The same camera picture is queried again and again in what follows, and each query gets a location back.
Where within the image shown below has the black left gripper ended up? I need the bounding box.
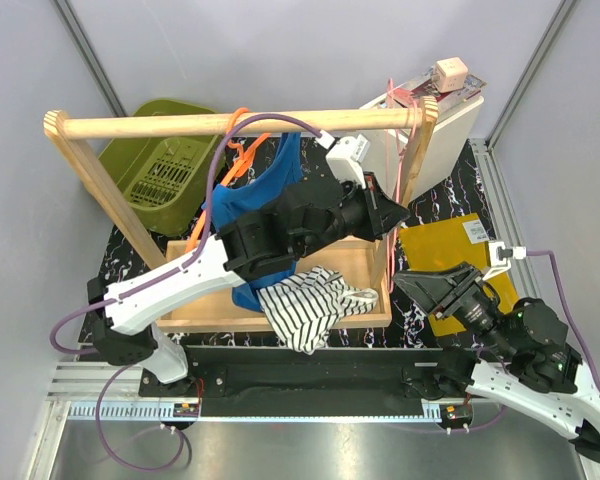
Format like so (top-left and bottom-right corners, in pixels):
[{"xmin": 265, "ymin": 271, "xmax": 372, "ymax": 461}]
[{"xmin": 296, "ymin": 170, "xmax": 410, "ymax": 258}]

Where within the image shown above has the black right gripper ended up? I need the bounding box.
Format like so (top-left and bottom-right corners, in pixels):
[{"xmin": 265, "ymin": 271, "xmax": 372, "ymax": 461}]
[{"xmin": 390, "ymin": 260, "xmax": 515, "ymax": 358}]

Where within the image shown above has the pink wire hanger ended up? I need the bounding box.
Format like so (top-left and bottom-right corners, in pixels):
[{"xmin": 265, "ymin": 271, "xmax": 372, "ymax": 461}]
[{"xmin": 384, "ymin": 77, "xmax": 424, "ymax": 294}]

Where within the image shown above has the striped white tank top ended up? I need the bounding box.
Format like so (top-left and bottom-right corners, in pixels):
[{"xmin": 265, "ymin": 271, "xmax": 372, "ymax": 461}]
[{"xmin": 257, "ymin": 266, "xmax": 379, "ymax": 355}]

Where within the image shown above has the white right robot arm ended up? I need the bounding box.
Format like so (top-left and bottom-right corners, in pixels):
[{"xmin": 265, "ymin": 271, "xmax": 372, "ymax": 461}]
[{"xmin": 393, "ymin": 262, "xmax": 600, "ymax": 464}]

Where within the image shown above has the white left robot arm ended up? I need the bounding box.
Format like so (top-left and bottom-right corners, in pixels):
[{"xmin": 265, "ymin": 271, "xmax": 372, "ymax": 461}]
[{"xmin": 92, "ymin": 172, "xmax": 409, "ymax": 396}]

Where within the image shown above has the orange plastic hanger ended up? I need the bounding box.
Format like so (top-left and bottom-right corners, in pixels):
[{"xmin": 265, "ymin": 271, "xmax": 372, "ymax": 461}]
[{"xmin": 185, "ymin": 133, "xmax": 270, "ymax": 253}]

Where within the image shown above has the blue tank top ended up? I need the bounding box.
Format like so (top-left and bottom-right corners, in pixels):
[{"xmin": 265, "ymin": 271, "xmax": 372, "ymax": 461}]
[{"xmin": 211, "ymin": 133, "xmax": 302, "ymax": 312}]

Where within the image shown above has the yellow padded envelope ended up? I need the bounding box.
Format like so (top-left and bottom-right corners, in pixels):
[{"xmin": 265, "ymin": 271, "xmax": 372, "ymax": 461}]
[{"xmin": 399, "ymin": 213, "xmax": 519, "ymax": 340}]

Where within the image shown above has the white storage box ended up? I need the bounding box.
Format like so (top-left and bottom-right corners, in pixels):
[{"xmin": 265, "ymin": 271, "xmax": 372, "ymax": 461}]
[{"xmin": 361, "ymin": 94, "xmax": 484, "ymax": 200}]

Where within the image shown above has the wooden clothes rack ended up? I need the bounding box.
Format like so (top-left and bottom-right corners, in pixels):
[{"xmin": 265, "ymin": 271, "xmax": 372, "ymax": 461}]
[{"xmin": 43, "ymin": 111, "xmax": 408, "ymax": 337}]

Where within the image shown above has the stack of books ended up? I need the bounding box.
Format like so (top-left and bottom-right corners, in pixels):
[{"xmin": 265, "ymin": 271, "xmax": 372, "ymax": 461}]
[{"xmin": 390, "ymin": 68, "xmax": 487, "ymax": 116}]

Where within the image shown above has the beige cube power socket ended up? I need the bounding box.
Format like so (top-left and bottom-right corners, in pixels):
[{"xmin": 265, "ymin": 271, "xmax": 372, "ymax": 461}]
[{"xmin": 431, "ymin": 57, "xmax": 469, "ymax": 93}]

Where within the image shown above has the green plastic basket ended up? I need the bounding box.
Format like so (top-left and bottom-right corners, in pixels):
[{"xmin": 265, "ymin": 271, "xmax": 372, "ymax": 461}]
[{"xmin": 96, "ymin": 98, "xmax": 229, "ymax": 236}]

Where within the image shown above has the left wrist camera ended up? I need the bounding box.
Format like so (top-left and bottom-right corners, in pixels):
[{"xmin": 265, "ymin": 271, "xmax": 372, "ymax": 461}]
[{"xmin": 326, "ymin": 134, "xmax": 369, "ymax": 189}]

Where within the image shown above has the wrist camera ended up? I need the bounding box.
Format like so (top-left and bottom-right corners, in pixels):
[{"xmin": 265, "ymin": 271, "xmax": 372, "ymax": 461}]
[
  {"xmin": 326, "ymin": 134, "xmax": 369, "ymax": 189},
  {"xmin": 482, "ymin": 240, "xmax": 527, "ymax": 281}
]

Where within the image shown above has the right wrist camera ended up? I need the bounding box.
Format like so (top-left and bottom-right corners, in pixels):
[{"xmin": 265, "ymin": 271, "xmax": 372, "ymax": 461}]
[{"xmin": 482, "ymin": 240, "xmax": 527, "ymax": 281}]

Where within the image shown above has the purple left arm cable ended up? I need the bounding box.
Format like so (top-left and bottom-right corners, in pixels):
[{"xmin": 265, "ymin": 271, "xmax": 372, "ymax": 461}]
[{"xmin": 49, "ymin": 113, "xmax": 334, "ymax": 356}]

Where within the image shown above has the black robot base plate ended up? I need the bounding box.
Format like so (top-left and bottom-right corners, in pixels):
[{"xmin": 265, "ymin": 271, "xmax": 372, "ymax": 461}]
[{"xmin": 139, "ymin": 346, "xmax": 473, "ymax": 422}]

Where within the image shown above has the purple floor cable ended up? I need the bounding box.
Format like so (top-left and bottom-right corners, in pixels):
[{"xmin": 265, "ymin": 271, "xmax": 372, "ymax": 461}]
[{"xmin": 93, "ymin": 364, "xmax": 191, "ymax": 472}]

